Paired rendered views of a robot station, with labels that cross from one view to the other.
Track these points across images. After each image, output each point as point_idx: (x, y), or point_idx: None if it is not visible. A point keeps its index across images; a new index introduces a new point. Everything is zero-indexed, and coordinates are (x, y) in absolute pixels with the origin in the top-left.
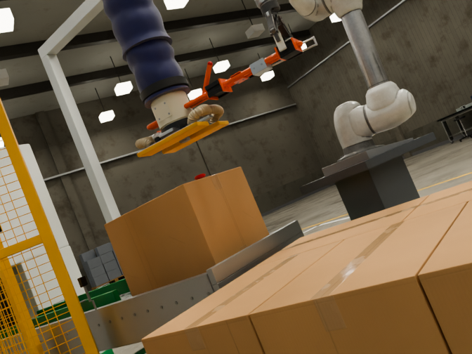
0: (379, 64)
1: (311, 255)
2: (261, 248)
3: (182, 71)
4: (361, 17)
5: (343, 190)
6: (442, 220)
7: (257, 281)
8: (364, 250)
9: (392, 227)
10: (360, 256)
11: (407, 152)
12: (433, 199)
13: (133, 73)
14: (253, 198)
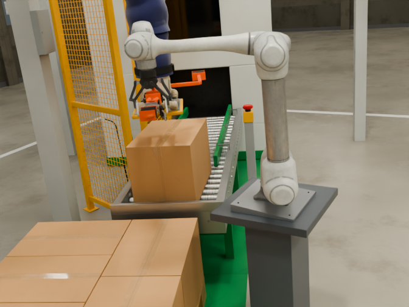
0: (272, 143)
1: (96, 247)
2: (164, 208)
3: (160, 61)
4: (268, 90)
5: None
6: (52, 296)
7: (76, 237)
8: (49, 274)
9: (87, 275)
10: (37, 275)
11: (259, 229)
12: (143, 282)
13: None
14: (192, 170)
